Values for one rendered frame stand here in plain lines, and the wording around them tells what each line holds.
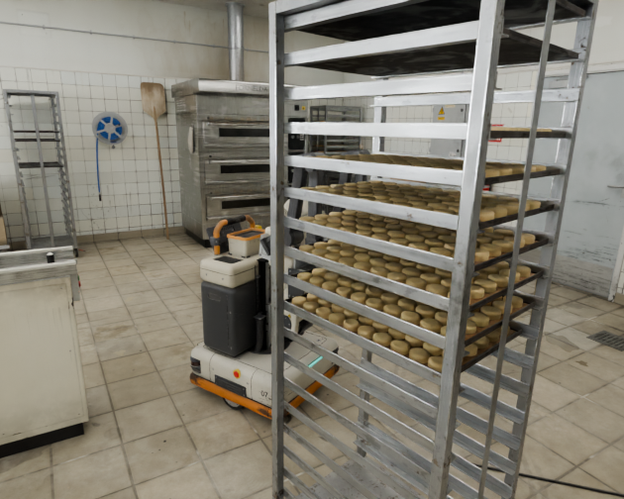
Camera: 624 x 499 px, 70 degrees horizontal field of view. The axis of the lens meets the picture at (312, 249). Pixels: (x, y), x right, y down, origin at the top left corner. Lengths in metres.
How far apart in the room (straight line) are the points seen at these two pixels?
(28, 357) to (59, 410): 0.31
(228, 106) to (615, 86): 3.95
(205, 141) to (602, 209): 4.22
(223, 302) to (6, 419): 1.09
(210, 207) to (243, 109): 1.27
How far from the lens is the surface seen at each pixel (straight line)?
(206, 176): 5.60
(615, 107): 4.91
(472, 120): 0.90
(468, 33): 0.96
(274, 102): 1.30
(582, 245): 5.04
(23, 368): 2.43
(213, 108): 5.64
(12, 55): 6.38
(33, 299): 2.31
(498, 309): 1.25
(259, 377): 2.38
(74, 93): 6.36
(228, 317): 2.42
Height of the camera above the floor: 1.50
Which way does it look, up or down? 15 degrees down
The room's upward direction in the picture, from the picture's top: 1 degrees clockwise
